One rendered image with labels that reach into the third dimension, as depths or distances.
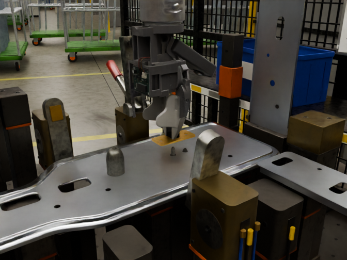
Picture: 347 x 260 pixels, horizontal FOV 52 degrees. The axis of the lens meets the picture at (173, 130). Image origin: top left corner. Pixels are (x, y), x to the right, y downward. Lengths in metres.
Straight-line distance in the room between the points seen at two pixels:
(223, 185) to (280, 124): 0.36
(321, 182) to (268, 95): 0.28
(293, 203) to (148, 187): 0.24
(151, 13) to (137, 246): 0.35
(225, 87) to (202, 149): 0.49
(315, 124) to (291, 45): 0.17
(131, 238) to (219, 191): 0.14
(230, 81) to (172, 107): 0.35
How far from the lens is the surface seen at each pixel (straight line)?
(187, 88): 0.63
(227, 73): 0.96
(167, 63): 0.61
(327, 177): 0.69
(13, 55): 6.70
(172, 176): 0.63
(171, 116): 0.64
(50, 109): 0.73
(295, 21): 0.80
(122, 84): 0.83
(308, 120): 0.77
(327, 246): 1.03
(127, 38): 0.78
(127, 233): 0.52
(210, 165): 0.53
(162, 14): 0.59
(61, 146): 0.75
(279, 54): 0.82
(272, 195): 0.64
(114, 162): 0.63
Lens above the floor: 1.31
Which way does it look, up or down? 21 degrees down
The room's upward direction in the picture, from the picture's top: straight up
